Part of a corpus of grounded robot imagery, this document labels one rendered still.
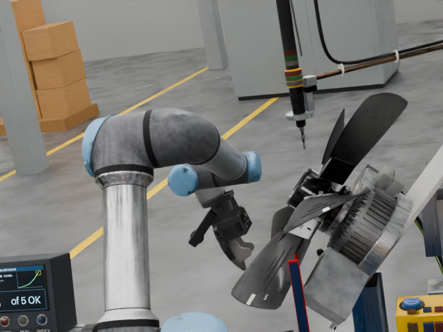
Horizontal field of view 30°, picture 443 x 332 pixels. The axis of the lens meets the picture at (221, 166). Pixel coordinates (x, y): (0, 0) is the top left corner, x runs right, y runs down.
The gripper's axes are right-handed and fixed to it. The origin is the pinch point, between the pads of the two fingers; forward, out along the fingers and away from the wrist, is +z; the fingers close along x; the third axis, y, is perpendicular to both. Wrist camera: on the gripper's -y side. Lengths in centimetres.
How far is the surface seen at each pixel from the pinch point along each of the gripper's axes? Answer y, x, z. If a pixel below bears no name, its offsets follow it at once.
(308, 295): 13.9, -1.8, 13.1
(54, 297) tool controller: -33.6, -30.2, -19.2
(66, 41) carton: -368, 741, -103
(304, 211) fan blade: 24.0, -5.4, -9.2
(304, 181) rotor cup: 21.4, 16.0, -10.6
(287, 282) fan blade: 9.9, -0.8, 8.2
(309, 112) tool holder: 32.1, 9.7, -28.3
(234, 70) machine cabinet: -195, 747, 16
